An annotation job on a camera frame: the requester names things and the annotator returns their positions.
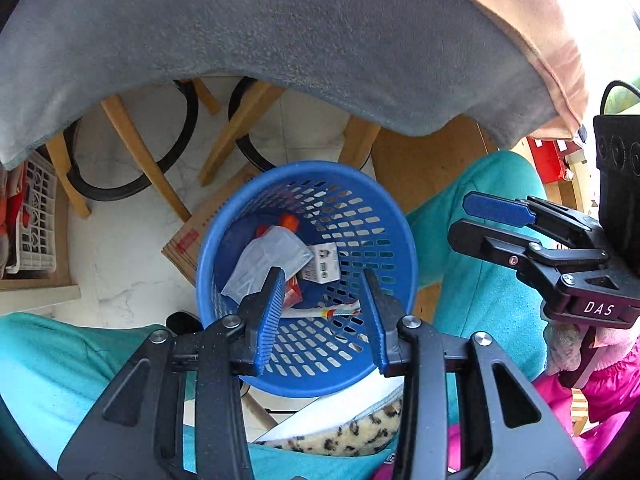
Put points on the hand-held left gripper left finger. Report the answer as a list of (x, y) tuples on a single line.
[(267, 320)]

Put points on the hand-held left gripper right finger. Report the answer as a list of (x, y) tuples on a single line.
[(376, 320)]

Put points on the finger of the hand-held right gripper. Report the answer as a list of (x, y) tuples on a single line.
[(495, 209), (480, 240)]

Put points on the long red box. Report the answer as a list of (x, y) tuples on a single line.
[(292, 292)]

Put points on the white toothpaste tube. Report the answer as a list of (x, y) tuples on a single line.
[(325, 311)]

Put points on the white plastic packet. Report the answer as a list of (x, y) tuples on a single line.
[(265, 260)]

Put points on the small white printed box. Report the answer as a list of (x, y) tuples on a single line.
[(322, 267)]

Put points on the blue plastic waste basket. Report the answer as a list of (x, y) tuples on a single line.
[(230, 230)]

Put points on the orange plastic cap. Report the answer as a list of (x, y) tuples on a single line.
[(289, 222)]

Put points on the person's right leg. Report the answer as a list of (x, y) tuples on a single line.
[(480, 310)]

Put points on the person's leg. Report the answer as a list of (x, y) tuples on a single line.
[(480, 310), (75, 360)]

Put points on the dark red box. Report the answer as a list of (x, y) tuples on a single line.
[(547, 160)]

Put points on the cardboard box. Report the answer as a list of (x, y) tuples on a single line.
[(190, 245)]

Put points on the leopard print slipper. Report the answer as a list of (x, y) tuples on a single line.
[(340, 435)]

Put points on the person's left leg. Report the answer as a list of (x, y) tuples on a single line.
[(75, 360)]

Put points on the white plastic crate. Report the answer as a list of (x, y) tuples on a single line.
[(37, 220)]

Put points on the plush tablecloth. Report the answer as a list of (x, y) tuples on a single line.
[(300, 35)]

